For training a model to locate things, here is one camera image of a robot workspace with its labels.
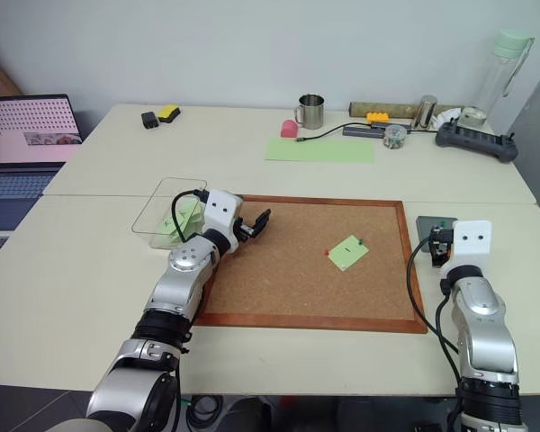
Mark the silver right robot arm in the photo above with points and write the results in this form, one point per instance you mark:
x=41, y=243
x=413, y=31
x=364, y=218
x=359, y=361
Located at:
x=481, y=324

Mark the small black box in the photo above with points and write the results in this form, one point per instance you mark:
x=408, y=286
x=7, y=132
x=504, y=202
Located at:
x=150, y=120

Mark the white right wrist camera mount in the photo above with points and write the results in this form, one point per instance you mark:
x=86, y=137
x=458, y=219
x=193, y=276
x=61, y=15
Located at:
x=472, y=245

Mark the large green paper sheet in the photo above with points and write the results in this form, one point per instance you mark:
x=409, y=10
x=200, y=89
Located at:
x=319, y=150

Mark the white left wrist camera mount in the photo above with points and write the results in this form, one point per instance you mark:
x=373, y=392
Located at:
x=220, y=211

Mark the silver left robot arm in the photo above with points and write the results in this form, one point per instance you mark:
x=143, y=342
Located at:
x=180, y=288

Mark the yellow and black eraser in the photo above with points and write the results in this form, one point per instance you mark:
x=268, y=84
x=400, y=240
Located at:
x=169, y=113

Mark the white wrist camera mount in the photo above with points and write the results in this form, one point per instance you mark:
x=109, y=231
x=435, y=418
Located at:
x=220, y=211
x=472, y=245

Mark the dark grey small tray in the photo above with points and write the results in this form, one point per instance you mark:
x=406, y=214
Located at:
x=425, y=229

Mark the clear plastic container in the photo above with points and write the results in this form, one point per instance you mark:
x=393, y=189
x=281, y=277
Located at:
x=162, y=211

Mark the green paper note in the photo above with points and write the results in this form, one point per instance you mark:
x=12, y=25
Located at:
x=348, y=253

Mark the stainless steel mug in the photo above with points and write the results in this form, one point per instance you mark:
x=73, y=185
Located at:
x=312, y=111

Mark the wood-framed cork board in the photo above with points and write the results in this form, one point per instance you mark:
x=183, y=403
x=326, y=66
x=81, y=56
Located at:
x=297, y=270

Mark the dark grey usb hub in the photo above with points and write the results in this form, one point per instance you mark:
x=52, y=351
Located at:
x=362, y=131

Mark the pink rounded block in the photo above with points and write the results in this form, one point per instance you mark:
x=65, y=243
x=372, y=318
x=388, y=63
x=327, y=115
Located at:
x=290, y=128

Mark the patterned tape roll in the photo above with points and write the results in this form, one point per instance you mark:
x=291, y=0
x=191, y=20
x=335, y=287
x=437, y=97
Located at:
x=395, y=136

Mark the stainless steel tumbler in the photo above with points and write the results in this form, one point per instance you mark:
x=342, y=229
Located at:
x=425, y=112

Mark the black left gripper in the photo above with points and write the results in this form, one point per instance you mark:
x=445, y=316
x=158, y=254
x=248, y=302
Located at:
x=244, y=229

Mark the small glass jar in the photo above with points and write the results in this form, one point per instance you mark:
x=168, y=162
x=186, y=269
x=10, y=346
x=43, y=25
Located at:
x=471, y=118

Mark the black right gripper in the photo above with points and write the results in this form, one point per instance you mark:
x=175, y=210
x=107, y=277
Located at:
x=447, y=245

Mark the stack of green notes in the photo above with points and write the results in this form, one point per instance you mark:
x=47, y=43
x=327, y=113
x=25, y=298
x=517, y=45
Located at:
x=190, y=218

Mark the yellow toy brick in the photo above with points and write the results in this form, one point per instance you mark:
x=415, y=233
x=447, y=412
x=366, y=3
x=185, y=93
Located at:
x=378, y=117

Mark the open laptop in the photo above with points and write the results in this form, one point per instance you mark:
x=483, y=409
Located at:
x=27, y=135

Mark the clear bottle green lid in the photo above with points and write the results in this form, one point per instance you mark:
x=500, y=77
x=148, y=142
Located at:
x=499, y=76

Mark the white crumpled cloth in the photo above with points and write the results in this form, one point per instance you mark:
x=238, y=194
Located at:
x=447, y=116

